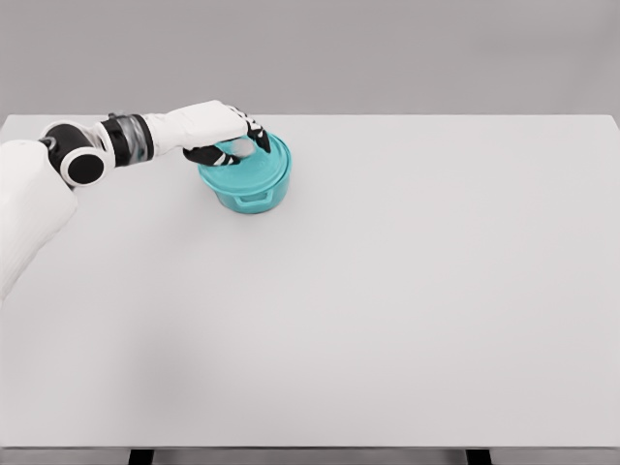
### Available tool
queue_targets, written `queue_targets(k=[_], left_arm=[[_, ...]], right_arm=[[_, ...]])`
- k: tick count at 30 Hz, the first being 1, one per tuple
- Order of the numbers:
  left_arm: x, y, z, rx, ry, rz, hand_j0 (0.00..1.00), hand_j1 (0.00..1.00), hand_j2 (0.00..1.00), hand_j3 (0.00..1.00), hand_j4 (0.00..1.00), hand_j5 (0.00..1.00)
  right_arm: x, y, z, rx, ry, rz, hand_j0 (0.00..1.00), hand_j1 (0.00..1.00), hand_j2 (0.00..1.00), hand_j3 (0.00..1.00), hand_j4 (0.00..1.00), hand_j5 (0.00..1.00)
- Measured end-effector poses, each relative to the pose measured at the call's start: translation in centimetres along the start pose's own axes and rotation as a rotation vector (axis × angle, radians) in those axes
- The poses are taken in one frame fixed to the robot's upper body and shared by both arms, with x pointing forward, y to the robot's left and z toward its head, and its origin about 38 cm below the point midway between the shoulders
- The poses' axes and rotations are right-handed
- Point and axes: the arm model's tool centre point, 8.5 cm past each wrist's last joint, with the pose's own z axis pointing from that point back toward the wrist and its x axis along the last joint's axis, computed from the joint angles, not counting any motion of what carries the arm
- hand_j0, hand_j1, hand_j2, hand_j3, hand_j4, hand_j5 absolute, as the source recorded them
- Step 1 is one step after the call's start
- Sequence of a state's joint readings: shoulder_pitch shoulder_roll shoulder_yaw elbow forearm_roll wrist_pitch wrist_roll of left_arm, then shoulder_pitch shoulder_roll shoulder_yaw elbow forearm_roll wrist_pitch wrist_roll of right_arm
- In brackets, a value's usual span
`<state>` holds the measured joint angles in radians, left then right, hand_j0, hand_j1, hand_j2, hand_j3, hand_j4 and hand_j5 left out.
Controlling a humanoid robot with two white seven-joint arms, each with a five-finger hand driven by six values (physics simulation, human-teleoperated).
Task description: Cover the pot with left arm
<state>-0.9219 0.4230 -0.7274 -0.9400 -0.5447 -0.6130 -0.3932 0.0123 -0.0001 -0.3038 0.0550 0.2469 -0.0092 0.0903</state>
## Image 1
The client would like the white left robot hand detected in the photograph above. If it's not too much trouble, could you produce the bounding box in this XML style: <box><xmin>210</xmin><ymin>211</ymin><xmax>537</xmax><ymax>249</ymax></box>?
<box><xmin>169</xmin><ymin>100</ymin><xmax>272</xmax><ymax>168</ymax></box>

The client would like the teal pot lid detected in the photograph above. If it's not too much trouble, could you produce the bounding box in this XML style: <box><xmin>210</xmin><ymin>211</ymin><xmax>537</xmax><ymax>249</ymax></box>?
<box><xmin>198</xmin><ymin>130</ymin><xmax>294</xmax><ymax>181</ymax></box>

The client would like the teal pot with handles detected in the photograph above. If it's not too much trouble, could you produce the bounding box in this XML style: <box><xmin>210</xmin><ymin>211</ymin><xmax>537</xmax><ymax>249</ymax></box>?
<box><xmin>199</xmin><ymin>157</ymin><xmax>294</xmax><ymax>215</ymax></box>

